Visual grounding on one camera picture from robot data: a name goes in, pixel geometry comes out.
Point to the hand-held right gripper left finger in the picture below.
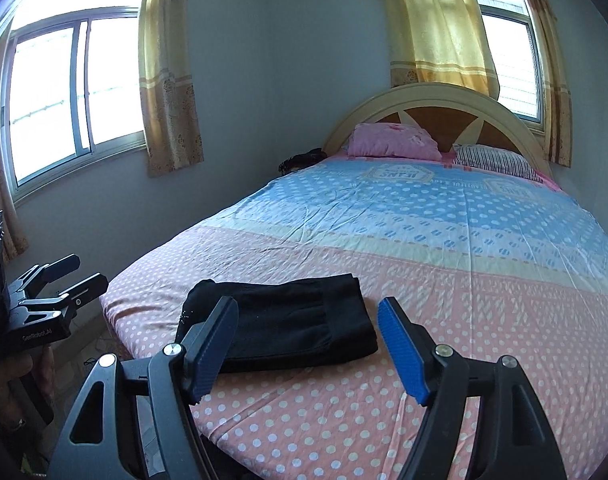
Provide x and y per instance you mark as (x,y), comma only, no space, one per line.
(211,350)

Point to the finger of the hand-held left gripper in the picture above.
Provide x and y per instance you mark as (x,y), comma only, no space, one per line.
(59,267)
(84,290)

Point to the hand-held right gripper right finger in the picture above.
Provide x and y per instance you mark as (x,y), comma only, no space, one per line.
(403,355)

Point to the black pants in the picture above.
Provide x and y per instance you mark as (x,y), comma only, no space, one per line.
(304,320)

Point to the person's left hand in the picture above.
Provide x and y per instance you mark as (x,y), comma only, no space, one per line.
(1,395)

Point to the pink blue polka dot bedsheet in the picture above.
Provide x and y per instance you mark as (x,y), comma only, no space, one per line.
(383,220)

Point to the large sliding window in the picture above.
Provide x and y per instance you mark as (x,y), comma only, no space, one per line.
(49,100)

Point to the dark cloth bundle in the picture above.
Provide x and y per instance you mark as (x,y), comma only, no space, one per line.
(299,161)

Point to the striped pillow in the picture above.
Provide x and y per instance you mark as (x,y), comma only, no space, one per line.
(493,160)

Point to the pink pillow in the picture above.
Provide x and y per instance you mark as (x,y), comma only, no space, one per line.
(393,140)

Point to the cream wooden bed headboard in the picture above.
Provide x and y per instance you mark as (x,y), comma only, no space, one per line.
(488,130)

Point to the small window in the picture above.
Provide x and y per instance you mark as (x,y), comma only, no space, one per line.
(513,60)

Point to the wide yellow curtain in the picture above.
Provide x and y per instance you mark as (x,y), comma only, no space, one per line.
(433,25)

